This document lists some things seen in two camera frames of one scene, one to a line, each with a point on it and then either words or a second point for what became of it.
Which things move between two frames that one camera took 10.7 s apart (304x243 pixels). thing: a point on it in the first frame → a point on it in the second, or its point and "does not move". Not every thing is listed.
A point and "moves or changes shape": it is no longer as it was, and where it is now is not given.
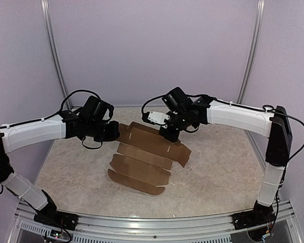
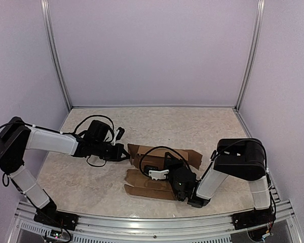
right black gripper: [173, 136] → [174, 163]
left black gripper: [114, 133] → [117, 156]
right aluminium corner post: [254, 51] does not move
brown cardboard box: [143, 153] moves or changes shape
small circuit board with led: [56, 233] does not move
